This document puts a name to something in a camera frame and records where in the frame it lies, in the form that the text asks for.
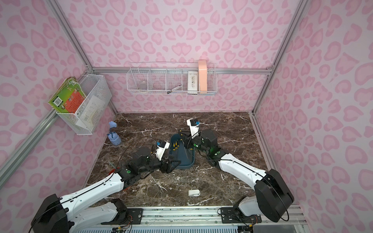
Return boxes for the teal plastic storage box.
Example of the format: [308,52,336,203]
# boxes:
[169,134,195,170]

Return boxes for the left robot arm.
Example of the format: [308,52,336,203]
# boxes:
[29,148,181,233]

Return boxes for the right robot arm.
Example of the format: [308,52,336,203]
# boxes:
[178,129,294,222]

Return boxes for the pink box in basket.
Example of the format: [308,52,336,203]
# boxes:
[198,60,207,94]

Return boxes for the small white eraser block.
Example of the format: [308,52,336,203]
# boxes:
[188,189,201,197]

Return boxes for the black marker in basket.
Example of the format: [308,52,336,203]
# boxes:
[167,85,182,94]

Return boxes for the blue spray bottle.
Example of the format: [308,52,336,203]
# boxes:
[107,121,121,146]

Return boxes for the white card in basket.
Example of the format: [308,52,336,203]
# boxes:
[187,71,199,94]

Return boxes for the grey cup in basket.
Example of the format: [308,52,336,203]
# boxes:
[138,80,148,90]

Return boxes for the white papers in basket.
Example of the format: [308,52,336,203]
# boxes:
[76,96,105,132]

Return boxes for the white mesh side basket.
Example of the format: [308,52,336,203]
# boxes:
[57,74,112,135]

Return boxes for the green red booklet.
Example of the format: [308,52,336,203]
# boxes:
[49,77,86,114]

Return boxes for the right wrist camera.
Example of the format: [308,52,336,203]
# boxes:
[187,118,200,139]

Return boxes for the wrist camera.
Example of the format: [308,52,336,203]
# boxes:
[187,118,200,139]
[155,140,170,161]

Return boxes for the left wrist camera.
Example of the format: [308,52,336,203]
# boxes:
[155,140,170,161]

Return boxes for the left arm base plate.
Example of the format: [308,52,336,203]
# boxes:
[101,208,144,226]

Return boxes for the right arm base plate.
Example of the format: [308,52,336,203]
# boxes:
[217,207,262,225]

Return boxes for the white wire wall basket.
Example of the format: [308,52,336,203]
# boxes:
[126,62,218,95]

